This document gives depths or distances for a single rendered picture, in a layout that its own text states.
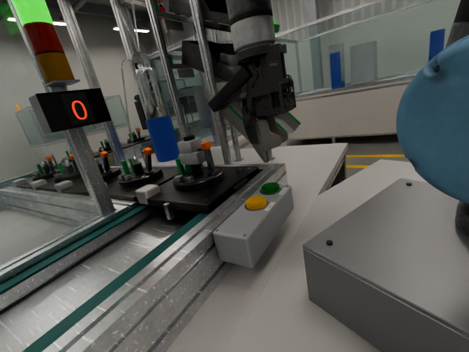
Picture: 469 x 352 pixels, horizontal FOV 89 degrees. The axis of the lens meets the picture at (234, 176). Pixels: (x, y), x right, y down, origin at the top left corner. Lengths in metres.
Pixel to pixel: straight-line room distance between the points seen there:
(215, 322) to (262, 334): 0.07
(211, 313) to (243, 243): 0.12
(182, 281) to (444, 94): 0.36
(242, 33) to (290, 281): 0.42
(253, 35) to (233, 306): 0.44
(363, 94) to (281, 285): 4.07
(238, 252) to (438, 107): 0.32
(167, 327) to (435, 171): 0.36
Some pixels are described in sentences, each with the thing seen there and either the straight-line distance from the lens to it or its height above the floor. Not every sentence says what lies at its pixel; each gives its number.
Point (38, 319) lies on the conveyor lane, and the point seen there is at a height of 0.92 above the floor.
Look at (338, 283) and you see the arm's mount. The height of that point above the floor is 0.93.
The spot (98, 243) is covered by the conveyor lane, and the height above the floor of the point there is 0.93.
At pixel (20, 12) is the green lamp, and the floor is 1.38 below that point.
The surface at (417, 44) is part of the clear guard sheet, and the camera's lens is 4.33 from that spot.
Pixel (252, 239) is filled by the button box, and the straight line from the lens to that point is 0.40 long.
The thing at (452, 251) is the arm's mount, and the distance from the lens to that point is 0.38.
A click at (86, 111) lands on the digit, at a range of 0.60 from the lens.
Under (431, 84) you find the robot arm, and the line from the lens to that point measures 0.21.
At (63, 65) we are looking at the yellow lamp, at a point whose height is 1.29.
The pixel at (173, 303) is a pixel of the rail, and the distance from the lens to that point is 0.39.
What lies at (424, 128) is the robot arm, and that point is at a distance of 0.22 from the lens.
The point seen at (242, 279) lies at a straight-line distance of 0.47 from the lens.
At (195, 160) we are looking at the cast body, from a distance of 0.61.
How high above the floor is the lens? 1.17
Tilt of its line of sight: 18 degrees down
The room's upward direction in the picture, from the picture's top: 12 degrees counter-clockwise
